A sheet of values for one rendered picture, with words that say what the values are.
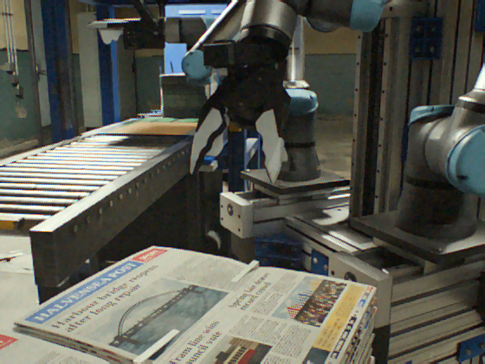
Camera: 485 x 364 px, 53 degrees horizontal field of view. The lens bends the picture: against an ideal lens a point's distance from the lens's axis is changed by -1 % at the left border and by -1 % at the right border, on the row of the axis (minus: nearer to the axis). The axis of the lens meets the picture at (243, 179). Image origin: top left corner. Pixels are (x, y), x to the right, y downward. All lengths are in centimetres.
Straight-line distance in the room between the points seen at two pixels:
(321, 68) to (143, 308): 914
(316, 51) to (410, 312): 887
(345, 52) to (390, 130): 855
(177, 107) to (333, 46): 686
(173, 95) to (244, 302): 250
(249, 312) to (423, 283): 41
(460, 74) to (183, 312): 82
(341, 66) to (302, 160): 840
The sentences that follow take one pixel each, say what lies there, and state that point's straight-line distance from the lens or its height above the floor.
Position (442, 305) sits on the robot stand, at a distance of 99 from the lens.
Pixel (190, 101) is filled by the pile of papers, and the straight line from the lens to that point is 303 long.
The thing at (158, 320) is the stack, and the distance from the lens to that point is 60.
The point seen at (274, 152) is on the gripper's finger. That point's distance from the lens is 60.
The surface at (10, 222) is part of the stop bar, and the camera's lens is 107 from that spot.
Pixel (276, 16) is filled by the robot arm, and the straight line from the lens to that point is 69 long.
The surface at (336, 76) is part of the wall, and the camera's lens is 966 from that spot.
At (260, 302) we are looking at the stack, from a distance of 63.
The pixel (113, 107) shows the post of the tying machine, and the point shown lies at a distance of 305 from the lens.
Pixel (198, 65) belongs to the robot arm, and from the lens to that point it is 128.
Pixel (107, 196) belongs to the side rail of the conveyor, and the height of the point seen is 80.
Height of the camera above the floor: 112
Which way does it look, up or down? 13 degrees down
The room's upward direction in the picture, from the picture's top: straight up
